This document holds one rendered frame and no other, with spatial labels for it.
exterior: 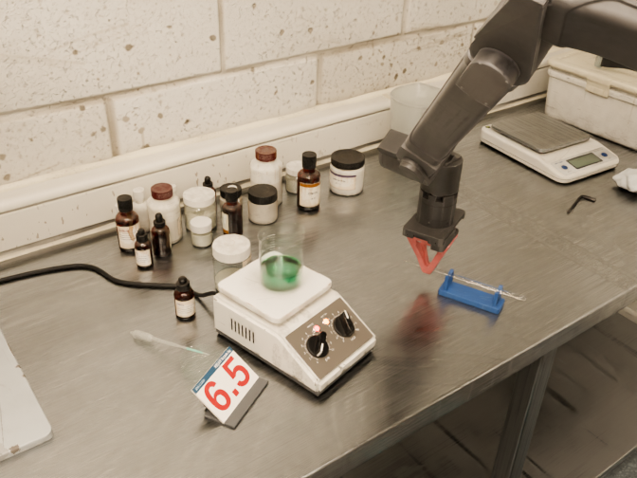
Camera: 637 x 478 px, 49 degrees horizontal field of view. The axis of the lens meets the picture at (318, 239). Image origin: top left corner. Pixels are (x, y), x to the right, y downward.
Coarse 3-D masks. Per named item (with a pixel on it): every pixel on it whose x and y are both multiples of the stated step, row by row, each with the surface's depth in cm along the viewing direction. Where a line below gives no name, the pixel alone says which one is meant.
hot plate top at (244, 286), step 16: (240, 272) 99; (256, 272) 99; (304, 272) 100; (224, 288) 96; (240, 288) 96; (256, 288) 96; (304, 288) 96; (320, 288) 97; (256, 304) 93; (272, 304) 93; (288, 304) 93; (304, 304) 94; (272, 320) 91
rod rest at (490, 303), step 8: (448, 280) 109; (440, 288) 110; (448, 288) 111; (456, 288) 111; (464, 288) 111; (472, 288) 111; (448, 296) 110; (456, 296) 109; (464, 296) 109; (472, 296) 109; (480, 296) 109; (488, 296) 109; (496, 296) 106; (472, 304) 108; (480, 304) 108; (488, 304) 107; (496, 304) 107; (496, 312) 107
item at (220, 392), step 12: (228, 360) 92; (240, 360) 93; (216, 372) 90; (228, 372) 91; (240, 372) 92; (216, 384) 89; (228, 384) 90; (240, 384) 91; (204, 396) 87; (216, 396) 88; (228, 396) 89; (216, 408) 87; (228, 408) 88
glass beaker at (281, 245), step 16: (272, 224) 95; (288, 224) 96; (272, 240) 97; (288, 240) 97; (272, 256) 92; (288, 256) 92; (272, 272) 93; (288, 272) 93; (272, 288) 95; (288, 288) 95
